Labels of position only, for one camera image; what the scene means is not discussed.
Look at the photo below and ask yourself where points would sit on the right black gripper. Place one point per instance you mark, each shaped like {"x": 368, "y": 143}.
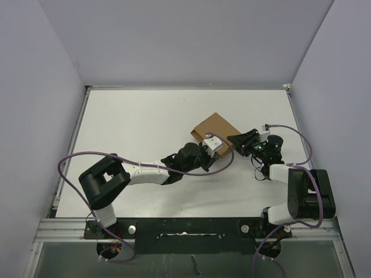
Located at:
{"x": 243, "y": 142}

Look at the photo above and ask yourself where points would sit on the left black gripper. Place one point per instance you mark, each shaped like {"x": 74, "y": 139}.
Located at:
{"x": 209, "y": 159}

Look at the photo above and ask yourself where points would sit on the brown cardboard box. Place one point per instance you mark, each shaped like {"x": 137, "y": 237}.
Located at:
{"x": 215, "y": 124}

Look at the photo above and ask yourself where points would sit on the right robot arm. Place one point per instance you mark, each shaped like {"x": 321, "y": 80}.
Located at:
{"x": 309, "y": 191}

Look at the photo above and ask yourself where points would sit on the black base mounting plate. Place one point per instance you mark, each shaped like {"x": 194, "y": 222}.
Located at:
{"x": 192, "y": 236}

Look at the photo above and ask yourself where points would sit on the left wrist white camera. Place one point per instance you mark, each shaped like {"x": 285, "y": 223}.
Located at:
{"x": 213, "y": 144}

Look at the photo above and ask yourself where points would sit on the wrist white camera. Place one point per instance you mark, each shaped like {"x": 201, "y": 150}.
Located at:
{"x": 265, "y": 133}
{"x": 213, "y": 144}

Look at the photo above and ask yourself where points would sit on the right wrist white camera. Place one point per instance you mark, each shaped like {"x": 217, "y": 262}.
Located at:
{"x": 265, "y": 133}

